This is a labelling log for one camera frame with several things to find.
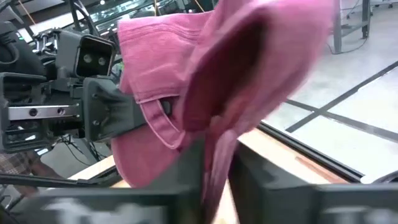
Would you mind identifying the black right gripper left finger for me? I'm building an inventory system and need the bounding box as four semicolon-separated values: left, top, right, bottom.
12;136;206;224

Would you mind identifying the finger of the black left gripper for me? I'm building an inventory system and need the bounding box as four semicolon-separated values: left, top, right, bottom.
82;77;147;143

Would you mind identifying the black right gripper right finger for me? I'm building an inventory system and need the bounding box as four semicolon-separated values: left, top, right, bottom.
228;141;398;224

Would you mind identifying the maroon pink baseball cap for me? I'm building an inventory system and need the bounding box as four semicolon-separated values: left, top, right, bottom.
111;0;335;224

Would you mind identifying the person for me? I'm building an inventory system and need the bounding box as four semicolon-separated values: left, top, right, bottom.
0;150;65;197

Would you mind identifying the grey metal stand leg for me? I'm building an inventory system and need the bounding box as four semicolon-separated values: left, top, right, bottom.
331;0;371;54

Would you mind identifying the black cable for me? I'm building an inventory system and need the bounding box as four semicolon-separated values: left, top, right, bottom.
58;134;108;166

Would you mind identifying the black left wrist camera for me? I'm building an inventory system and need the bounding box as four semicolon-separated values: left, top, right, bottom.
55;29;116;79

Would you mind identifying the black aluminium table frame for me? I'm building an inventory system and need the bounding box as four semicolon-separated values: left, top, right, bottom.
0;122;365;188

